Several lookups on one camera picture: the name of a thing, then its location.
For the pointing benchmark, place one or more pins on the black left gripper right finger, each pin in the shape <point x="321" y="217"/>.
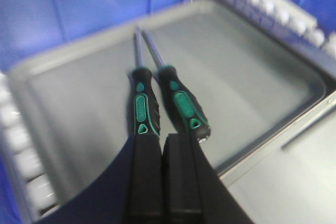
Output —
<point x="182" y="163"/>

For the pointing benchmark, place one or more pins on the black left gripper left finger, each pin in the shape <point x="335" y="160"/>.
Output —
<point x="145" y="200"/>

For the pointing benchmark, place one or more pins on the green-black screwdriver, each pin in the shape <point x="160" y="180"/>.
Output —
<point x="146" y="115"/>
<point x="181" y="104"/>

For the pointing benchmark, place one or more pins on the grey metal tray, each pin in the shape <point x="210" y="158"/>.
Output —
<point x="77" y="103"/>

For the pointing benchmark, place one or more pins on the blue bin behind tray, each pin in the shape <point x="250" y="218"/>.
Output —
<point x="32" y="26"/>

